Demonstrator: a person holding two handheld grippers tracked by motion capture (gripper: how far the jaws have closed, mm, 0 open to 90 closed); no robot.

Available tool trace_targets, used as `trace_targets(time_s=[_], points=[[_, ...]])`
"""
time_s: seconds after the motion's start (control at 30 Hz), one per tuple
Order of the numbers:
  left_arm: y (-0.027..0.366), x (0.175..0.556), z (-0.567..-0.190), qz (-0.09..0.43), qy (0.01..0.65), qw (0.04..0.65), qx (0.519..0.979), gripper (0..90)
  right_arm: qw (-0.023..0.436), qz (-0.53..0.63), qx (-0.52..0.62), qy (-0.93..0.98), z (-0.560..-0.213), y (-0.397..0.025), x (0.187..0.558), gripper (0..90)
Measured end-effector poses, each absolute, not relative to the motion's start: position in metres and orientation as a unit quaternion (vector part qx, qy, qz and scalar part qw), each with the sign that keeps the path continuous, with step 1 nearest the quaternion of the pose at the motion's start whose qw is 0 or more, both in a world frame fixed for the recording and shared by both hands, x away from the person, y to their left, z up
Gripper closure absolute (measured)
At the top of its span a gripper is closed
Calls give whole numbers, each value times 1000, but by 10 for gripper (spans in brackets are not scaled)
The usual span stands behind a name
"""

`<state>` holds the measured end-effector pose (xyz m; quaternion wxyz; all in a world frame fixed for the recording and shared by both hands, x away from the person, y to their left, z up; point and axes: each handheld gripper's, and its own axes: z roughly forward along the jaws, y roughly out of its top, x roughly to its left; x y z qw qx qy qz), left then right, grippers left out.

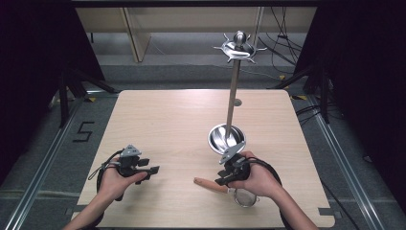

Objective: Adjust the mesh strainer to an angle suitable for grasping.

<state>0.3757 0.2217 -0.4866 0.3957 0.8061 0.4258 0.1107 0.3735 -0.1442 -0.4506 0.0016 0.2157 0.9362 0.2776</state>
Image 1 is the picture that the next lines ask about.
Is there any left hand-held gripper black cable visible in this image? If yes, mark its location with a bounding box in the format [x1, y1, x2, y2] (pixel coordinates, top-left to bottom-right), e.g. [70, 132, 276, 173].
[88, 149, 124, 196]

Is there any metal floor rail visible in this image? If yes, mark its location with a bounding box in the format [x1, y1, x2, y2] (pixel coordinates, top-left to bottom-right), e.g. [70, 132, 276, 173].
[4, 90, 120, 230]
[304, 95, 386, 230]

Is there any black tripod stand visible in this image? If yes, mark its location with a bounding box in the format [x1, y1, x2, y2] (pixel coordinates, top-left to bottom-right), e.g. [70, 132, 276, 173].
[57, 65, 119, 129]
[270, 62, 331, 125]

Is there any person's right hand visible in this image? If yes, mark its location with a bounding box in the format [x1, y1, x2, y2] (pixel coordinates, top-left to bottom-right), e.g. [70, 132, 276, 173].
[227, 150, 283, 199]

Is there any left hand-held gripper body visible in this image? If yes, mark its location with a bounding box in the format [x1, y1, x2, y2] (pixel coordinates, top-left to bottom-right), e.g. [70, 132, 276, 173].
[110, 144, 144, 178]

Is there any metal utensil hanging stand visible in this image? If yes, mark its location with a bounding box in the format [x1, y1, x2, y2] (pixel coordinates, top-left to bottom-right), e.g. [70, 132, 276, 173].
[207, 30, 268, 157]

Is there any black floor cables bundle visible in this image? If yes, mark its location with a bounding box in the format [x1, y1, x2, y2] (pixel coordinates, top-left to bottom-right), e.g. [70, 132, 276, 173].
[258, 7, 305, 75]

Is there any wooden-handled mesh strainer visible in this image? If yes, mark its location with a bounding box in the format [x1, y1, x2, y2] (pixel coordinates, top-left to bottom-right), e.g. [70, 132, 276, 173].
[192, 176, 260, 209]

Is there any light wooden cabinet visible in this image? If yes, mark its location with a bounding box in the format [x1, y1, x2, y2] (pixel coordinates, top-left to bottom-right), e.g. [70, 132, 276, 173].
[76, 7, 318, 64]

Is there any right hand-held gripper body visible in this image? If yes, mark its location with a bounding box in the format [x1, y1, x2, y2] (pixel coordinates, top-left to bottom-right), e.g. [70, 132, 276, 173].
[218, 141, 253, 186]

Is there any dark curtain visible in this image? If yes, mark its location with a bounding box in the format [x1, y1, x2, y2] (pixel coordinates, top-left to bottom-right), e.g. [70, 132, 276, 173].
[293, 0, 406, 205]
[0, 0, 106, 186]

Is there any black floor cable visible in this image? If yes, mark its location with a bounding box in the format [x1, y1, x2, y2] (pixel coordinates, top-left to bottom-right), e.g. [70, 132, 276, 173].
[295, 104, 324, 127]
[320, 180, 356, 230]

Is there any person's left hand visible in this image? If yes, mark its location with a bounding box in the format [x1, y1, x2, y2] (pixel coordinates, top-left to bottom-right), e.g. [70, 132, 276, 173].
[99, 157, 149, 203]

